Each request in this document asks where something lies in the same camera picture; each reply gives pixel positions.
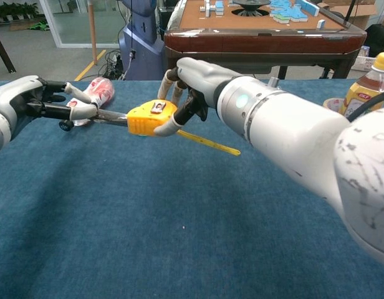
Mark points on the brown mahjong table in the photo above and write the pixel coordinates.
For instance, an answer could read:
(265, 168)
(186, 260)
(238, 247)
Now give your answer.
(257, 42)

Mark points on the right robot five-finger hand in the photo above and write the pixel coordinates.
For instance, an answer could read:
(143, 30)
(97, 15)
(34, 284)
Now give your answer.
(201, 78)

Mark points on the black table leg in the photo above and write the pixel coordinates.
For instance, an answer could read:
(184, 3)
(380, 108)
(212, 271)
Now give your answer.
(3, 53)

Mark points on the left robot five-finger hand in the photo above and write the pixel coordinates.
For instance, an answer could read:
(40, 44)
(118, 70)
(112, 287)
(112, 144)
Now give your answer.
(20, 96)

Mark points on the white plastic basket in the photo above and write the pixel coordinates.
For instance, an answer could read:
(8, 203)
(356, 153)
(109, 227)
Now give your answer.
(366, 60)

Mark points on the glass door white frame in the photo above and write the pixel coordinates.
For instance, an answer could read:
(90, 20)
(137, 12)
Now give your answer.
(86, 45)

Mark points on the yellow tape measure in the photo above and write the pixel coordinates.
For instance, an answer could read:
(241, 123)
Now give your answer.
(145, 121)

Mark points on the cardboard box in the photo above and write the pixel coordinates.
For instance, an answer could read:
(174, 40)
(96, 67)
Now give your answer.
(365, 12)

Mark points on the blue felt table cover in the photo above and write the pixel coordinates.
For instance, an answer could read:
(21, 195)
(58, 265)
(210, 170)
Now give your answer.
(148, 218)

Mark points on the green potted plants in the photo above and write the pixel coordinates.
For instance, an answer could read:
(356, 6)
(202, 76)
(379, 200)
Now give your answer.
(14, 11)

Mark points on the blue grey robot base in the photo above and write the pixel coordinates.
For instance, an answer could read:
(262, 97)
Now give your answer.
(142, 46)

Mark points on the black chair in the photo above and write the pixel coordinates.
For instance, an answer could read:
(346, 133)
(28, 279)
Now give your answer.
(377, 40)

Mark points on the stacked blue white mahjong tiles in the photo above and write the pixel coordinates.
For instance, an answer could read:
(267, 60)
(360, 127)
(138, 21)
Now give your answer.
(214, 7)

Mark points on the heap of blue mahjong tiles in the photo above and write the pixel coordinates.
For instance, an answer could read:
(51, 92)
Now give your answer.
(288, 11)

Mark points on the single blue white mahjong tile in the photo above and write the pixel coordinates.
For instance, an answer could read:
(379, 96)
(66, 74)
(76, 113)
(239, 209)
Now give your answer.
(320, 23)

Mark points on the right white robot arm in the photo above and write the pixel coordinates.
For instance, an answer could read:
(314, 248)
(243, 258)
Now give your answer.
(304, 130)

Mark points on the wooden pole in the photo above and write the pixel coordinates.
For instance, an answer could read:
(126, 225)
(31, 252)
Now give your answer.
(92, 31)

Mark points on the plastic bottle white red label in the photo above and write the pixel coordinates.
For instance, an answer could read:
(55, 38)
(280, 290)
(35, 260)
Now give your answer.
(101, 88)

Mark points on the tea bottle yellow cap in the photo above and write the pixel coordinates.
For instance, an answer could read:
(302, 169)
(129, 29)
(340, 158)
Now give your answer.
(363, 93)

